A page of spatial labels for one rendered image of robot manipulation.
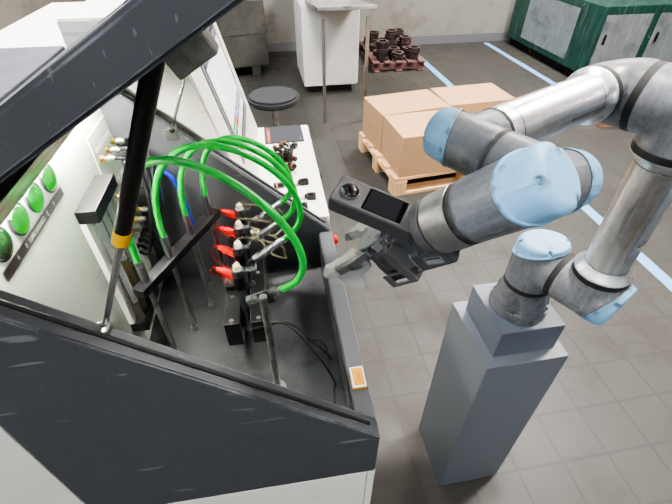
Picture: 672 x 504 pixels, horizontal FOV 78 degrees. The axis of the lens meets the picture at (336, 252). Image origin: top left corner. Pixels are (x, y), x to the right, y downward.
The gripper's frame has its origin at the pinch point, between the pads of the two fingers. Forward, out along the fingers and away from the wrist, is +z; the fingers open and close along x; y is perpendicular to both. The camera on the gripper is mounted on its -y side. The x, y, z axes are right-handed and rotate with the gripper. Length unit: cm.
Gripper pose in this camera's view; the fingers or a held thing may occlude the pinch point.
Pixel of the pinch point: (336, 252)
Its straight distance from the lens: 65.8
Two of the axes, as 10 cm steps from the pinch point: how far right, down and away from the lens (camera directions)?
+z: -5.4, 2.4, 8.1
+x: 4.5, -7.3, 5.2
